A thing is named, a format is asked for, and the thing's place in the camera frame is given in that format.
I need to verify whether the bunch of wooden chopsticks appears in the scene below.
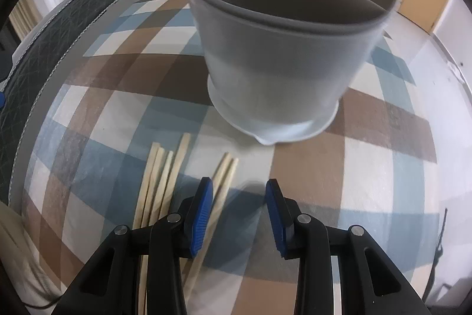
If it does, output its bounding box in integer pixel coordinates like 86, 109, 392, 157
131, 132, 240, 315

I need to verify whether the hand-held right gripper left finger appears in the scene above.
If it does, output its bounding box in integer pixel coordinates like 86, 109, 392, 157
55, 177, 214, 315

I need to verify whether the checked rug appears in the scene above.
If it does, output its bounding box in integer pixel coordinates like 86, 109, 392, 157
20, 0, 443, 315

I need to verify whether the black cable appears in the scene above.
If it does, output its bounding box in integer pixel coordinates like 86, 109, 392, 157
428, 208, 450, 301
22, 291, 65, 309

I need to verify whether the white cloth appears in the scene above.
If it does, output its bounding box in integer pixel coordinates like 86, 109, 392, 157
447, 62, 464, 84

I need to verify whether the white grey utensil holder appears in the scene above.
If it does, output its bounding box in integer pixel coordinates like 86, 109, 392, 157
178, 0, 401, 146

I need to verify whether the cream cloth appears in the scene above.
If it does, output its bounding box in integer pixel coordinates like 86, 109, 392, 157
0, 202, 71, 315

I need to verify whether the beige curtain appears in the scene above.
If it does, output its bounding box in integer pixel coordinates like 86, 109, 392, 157
8, 0, 43, 40

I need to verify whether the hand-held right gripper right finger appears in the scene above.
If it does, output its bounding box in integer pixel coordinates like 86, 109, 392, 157
265, 178, 432, 315

